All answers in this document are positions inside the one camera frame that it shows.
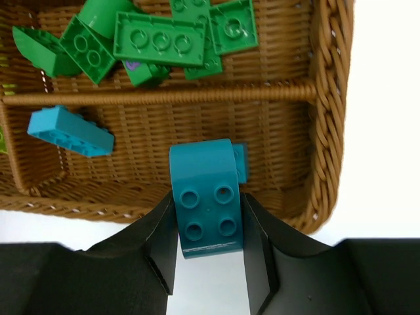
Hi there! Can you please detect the cyan lego cluster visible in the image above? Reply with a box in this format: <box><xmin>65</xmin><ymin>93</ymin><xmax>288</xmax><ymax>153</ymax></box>
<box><xmin>27</xmin><ymin>105</ymin><xmax>115</xmax><ymax>158</ymax></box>

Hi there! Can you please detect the dark green square lego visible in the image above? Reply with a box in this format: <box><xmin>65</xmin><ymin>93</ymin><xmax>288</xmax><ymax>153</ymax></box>
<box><xmin>59</xmin><ymin>15</ymin><xmax>116</xmax><ymax>85</ymax></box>

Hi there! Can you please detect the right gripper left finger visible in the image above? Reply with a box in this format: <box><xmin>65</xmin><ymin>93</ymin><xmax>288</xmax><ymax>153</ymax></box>
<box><xmin>1</xmin><ymin>194</ymin><xmax>177</xmax><ymax>314</ymax></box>

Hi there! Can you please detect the green long lego brick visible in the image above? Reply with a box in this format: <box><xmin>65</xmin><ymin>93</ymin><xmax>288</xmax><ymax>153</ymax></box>
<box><xmin>114</xmin><ymin>11</ymin><xmax>201</xmax><ymax>68</ymax></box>

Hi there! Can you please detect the dark green studded lego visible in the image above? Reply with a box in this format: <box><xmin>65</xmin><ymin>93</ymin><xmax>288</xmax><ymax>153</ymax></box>
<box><xmin>209</xmin><ymin>0</ymin><xmax>259</xmax><ymax>56</ymax></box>

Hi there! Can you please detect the dark green rounded lego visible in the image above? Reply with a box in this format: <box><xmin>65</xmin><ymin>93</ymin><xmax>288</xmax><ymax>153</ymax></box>
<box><xmin>12</xmin><ymin>26</ymin><xmax>82</xmax><ymax>77</ymax></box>

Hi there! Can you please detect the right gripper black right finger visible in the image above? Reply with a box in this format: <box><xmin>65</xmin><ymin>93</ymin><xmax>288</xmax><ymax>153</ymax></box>
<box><xmin>241</xmin><ymin>194</ymin><xmax>419</xmax><ymax>314</ymax></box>

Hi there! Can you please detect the brown wicker divided basket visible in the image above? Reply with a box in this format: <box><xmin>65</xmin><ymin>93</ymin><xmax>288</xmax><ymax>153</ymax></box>
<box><xmin>1</xmin><ymin>1</ymin><xmax>354</xmax><ymax>234</ymax></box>

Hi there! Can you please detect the light green small lego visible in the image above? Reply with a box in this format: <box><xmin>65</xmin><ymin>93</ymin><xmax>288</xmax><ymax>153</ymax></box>
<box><xmin>122</xmin><ymin>60</ymin><xmax>171</xmax><ymax>87</ymax></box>

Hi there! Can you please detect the cyan flower face lego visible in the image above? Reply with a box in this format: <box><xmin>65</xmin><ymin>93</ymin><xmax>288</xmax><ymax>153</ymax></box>
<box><xmin>169</xmin><ymin>138</ymin><xmax>249</xmax><ymax>259</ymax></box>

